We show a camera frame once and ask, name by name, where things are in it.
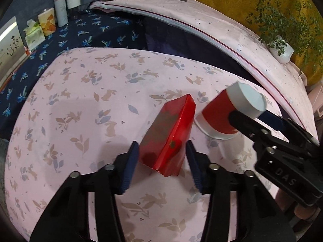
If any white tall tube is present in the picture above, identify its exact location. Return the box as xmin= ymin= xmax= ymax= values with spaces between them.
xmin=54 ymin=0 xmax=68 ymax=27

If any green tissue pack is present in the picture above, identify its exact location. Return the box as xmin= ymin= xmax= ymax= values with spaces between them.
xmin=24 ymin=19 xmax=45 ymax=51

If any red paper box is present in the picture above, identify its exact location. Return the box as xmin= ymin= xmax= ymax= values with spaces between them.
xmin=139 ymin=94 xmax=196 ymax=177

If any red white paper cup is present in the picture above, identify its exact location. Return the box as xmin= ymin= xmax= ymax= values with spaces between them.
xmin=194 ymin=82 xmax=267 ymax=140

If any navy floral cloth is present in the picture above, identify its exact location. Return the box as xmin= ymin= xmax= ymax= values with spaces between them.
xmin=1 ymin=10 xmax=147 ymax=138

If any pink dotted cloth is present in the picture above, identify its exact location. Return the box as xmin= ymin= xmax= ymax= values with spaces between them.
xmin=90 ymin=0 xmax=318 ymax=137

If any pink rabbit print tablecloth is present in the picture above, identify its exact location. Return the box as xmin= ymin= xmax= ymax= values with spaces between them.
xmin=3 ymin=47 xmax=286 ymax=242

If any green plant white pot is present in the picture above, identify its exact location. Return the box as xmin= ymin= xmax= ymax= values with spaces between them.
xmin=246 ymin=0 xmax=322 ymax=68

